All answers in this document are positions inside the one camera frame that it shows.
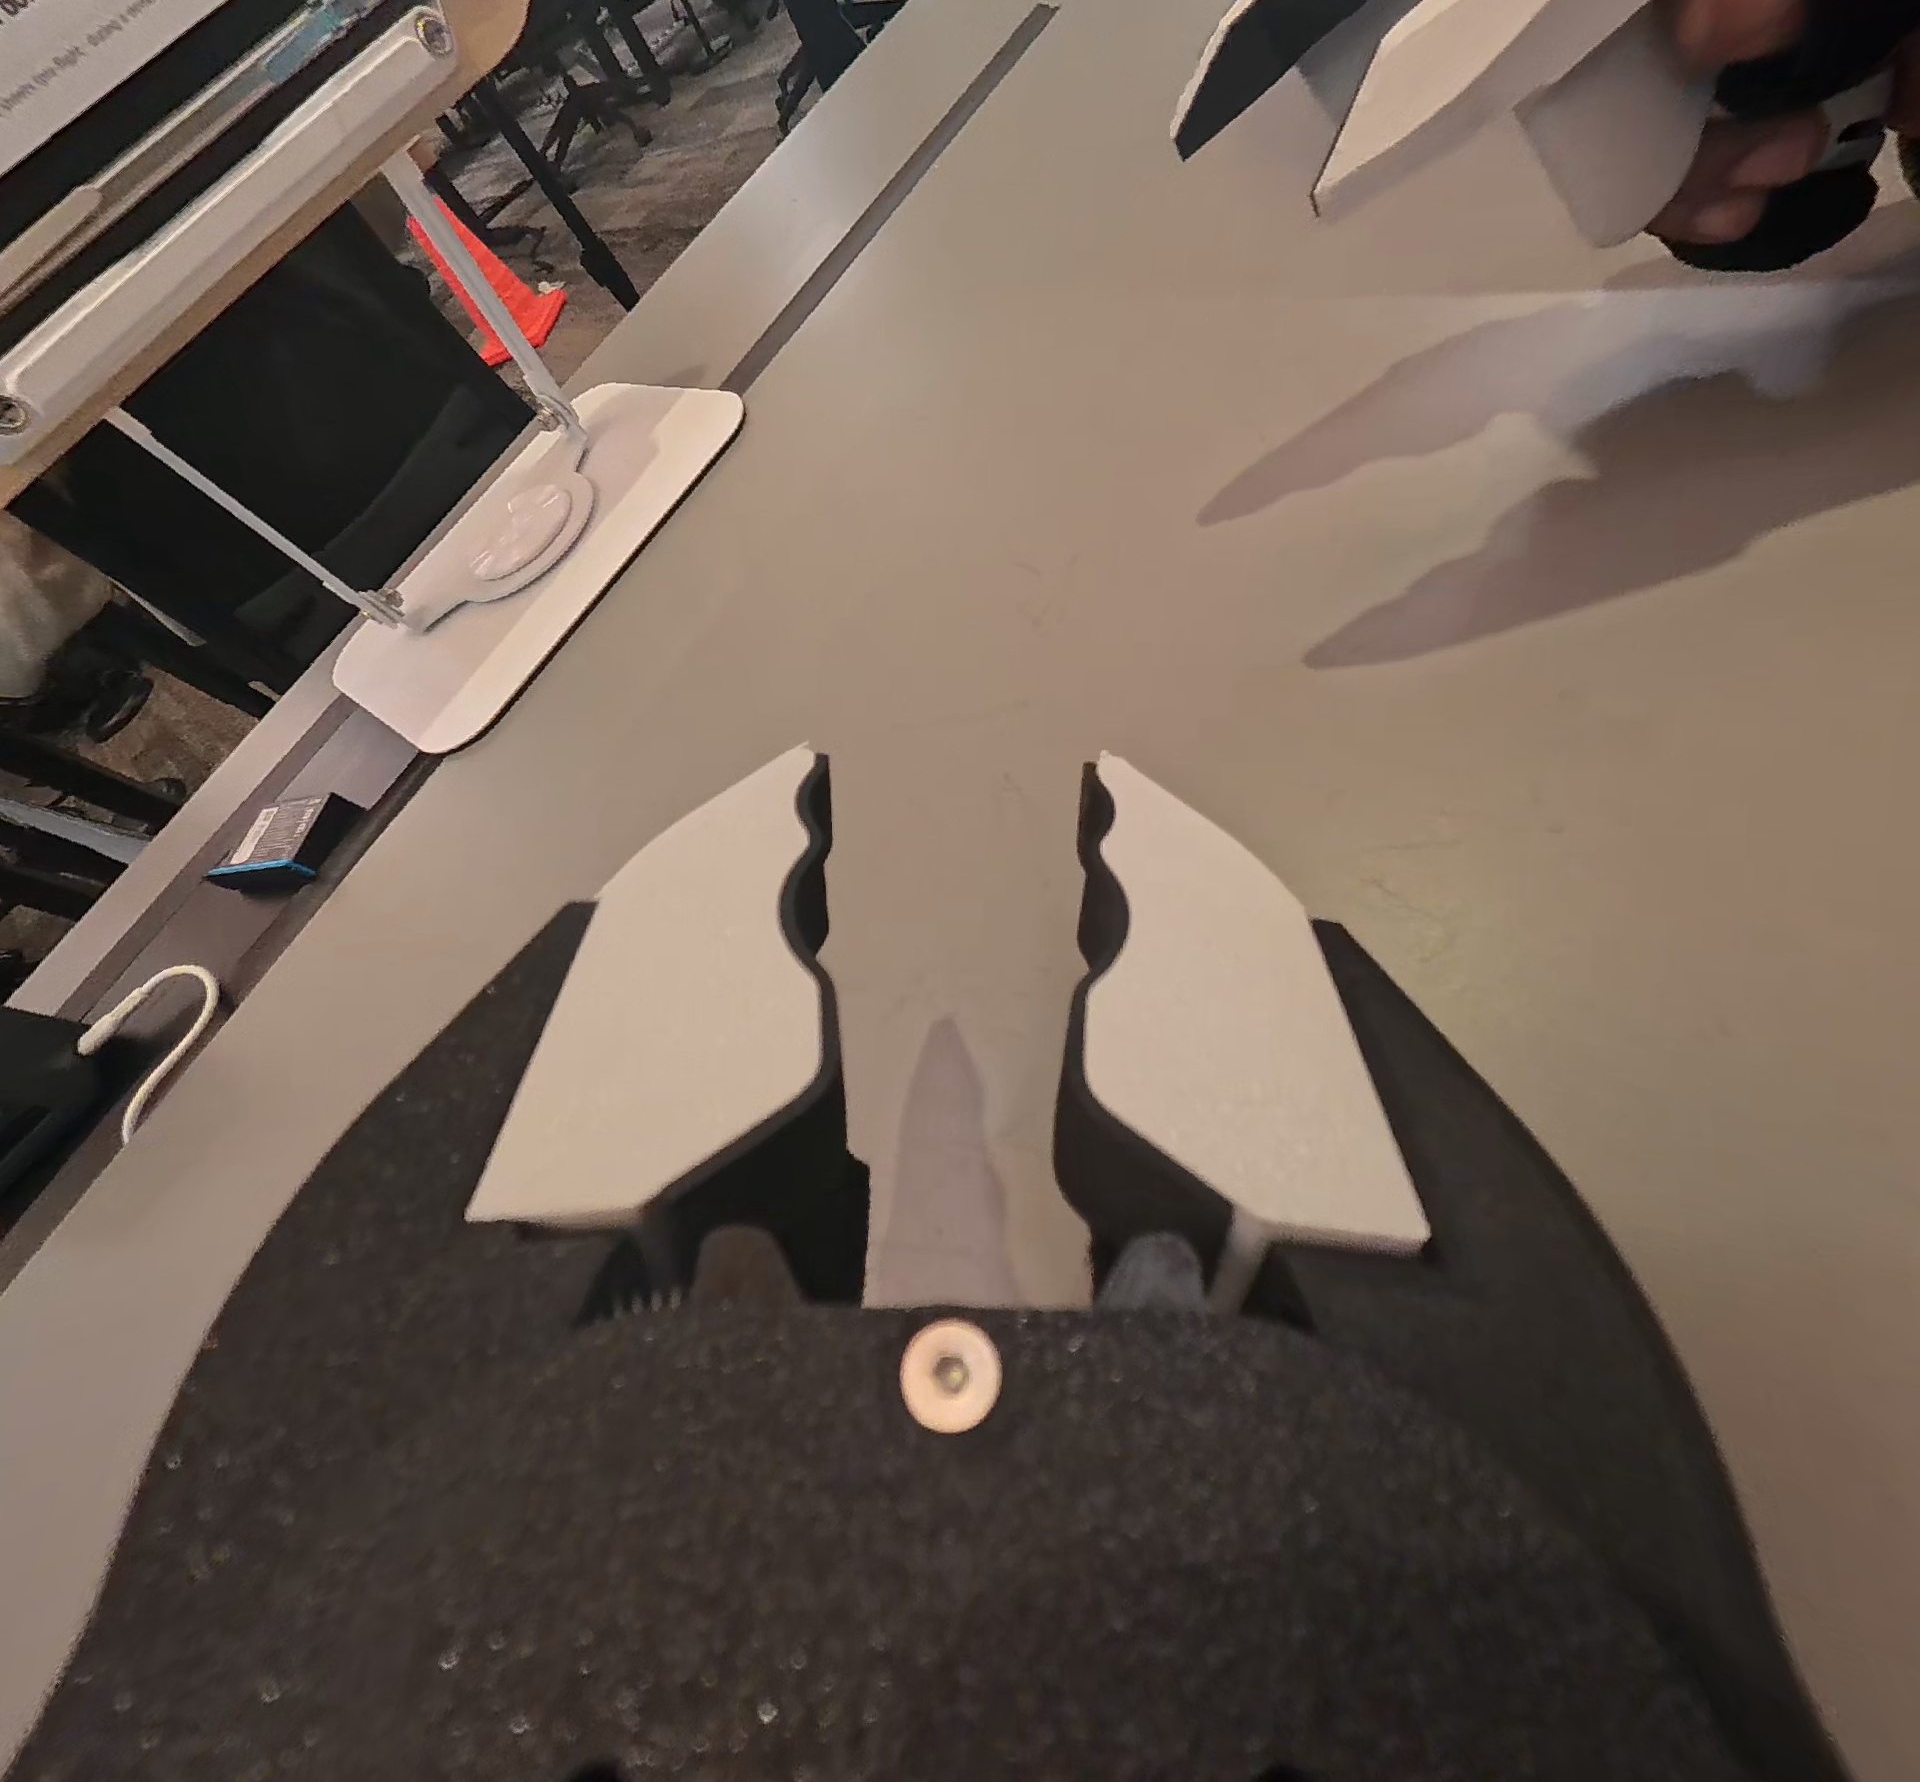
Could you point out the white board stand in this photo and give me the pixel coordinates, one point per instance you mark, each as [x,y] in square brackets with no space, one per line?
[630,493]

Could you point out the black metal stand leg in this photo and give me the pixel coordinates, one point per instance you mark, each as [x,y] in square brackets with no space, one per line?
[578,214]

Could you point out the orange traffic cone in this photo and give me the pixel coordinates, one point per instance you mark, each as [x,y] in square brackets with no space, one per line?
[537,312]

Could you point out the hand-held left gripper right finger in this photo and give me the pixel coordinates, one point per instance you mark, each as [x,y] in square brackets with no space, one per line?
[1245,1062]

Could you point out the black office chair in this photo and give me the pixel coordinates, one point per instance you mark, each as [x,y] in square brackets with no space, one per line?
[301,432]

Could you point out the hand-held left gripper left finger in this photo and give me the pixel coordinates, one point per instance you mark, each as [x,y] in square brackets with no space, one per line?
[674,1046]

